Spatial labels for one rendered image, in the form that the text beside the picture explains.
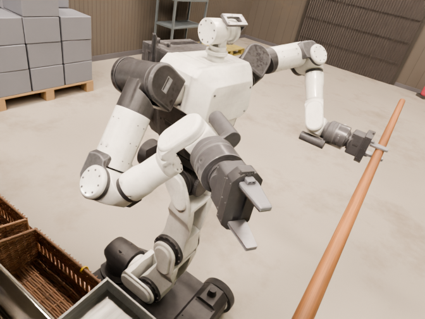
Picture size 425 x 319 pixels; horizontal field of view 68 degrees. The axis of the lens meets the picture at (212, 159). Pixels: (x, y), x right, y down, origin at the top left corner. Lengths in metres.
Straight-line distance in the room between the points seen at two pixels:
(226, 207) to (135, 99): 0.38
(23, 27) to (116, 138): 2.98
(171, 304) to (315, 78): 1.25
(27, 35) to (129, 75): 2.93
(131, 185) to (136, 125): 0.15
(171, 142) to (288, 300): 1.66
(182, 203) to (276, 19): 8.03
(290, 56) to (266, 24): 7.80
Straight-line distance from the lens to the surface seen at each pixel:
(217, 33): 0.87
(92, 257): 2.14
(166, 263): 1.33
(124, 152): 0.77
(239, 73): 0.94
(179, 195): 1.09
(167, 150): 0.63
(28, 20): 3.68
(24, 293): 0.25
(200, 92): 0.84
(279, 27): 8.87
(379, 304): 2.46
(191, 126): 0.62
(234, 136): 0.61
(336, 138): 1.20
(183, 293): 1.79
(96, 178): 0.74
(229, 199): 0.51
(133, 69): 0.80
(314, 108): 1.22
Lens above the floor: 1.64
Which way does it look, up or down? 32 degrees down
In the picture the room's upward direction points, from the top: 12 degrees clockwise
